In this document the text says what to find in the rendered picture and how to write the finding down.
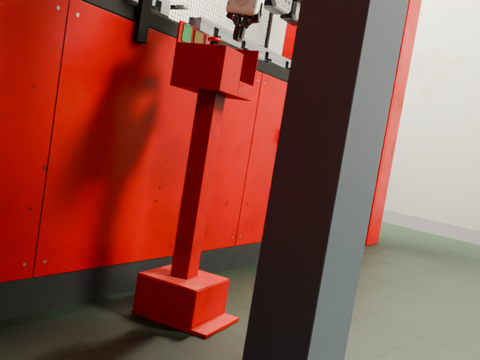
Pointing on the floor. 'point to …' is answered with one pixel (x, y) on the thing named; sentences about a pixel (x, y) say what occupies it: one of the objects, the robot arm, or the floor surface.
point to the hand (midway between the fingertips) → (238, 33)
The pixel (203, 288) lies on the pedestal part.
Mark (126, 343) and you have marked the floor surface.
